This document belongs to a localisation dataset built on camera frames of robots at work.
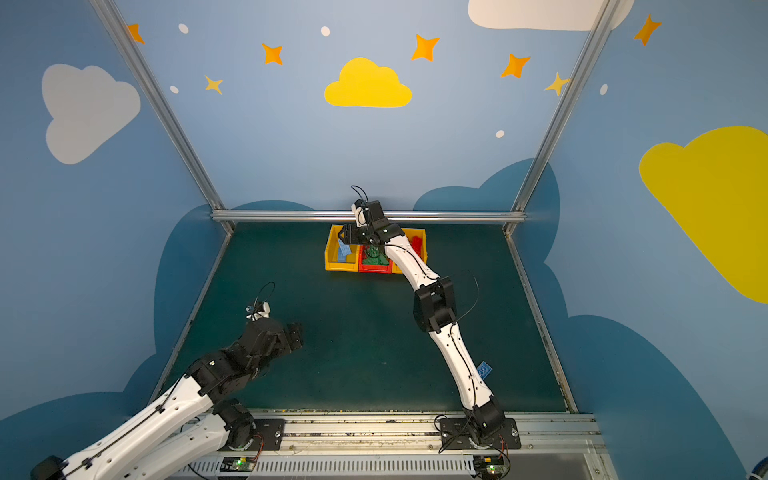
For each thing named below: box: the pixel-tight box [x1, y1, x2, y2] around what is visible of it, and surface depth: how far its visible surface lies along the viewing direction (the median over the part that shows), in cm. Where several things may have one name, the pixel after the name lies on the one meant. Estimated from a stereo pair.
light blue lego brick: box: [338, 239, 352, 263], surface depth 109 cm
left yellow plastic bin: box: [324, 224, 360, 272], surface depth 107 cm
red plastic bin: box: [358, 244, 393, 274], surface depth 106 cm
